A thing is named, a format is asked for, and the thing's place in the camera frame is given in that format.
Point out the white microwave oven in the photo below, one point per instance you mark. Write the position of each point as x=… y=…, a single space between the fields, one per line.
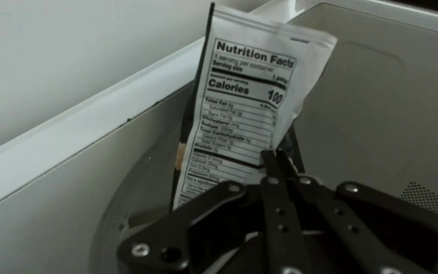
x=381 y=101

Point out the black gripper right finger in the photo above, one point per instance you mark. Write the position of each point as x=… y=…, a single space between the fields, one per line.
x=381 y=228

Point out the glass microwave turntable plate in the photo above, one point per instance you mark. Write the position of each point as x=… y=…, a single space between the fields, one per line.
x=129 y=192

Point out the black and white snack packet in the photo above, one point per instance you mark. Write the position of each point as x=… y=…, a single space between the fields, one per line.
x=250 y=101

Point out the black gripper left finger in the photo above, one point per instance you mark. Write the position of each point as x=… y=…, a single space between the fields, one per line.
x=179 y=238

